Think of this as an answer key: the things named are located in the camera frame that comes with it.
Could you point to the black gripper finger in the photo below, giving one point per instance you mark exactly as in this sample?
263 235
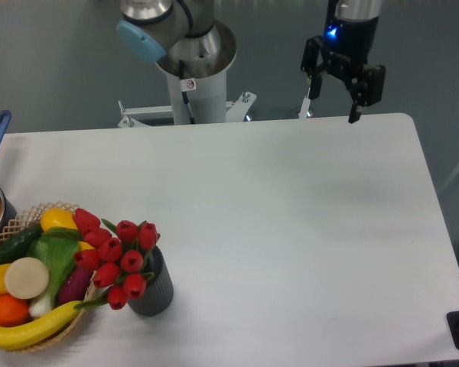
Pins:
367 90
310 65

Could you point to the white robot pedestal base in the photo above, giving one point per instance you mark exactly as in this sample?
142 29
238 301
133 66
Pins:
192 101

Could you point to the orange fruit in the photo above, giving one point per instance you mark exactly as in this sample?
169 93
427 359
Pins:
13 311

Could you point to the woven wicker basket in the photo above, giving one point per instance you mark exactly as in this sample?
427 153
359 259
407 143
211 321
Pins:
22 221

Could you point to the red tulip bouquet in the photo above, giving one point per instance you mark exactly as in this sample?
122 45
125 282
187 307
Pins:
118 257

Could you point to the yellow banana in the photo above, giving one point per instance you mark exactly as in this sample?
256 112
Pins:
39 330

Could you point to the dark grey ribbed vase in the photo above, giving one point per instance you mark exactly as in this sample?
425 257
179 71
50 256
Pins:
159 291

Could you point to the purple eggplant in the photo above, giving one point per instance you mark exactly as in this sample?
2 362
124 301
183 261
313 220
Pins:
75 287

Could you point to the yellow lemon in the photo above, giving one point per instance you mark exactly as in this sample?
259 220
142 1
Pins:
57 217

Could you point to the green bok choy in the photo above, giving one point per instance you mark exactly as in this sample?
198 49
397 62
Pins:
55 249

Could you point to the dark green cucumber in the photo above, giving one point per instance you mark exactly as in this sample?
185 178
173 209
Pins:
18 245

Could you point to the beige round disc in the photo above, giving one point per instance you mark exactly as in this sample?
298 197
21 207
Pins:
26 278

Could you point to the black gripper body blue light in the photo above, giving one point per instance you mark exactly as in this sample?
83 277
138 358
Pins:
349 31

